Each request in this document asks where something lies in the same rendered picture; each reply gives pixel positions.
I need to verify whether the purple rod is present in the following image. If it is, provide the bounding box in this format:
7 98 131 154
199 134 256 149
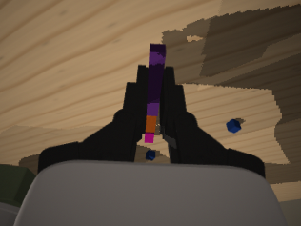
147 44 166 116

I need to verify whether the orange rod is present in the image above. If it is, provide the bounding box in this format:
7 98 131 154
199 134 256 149
146 115 157 133

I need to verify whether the magenta rod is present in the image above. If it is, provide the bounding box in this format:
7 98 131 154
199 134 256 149
145 132 154 143

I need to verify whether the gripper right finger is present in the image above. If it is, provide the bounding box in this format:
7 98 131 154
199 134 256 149
159 67 266 178

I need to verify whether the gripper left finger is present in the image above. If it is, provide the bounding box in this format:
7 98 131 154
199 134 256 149
37 65 149 174

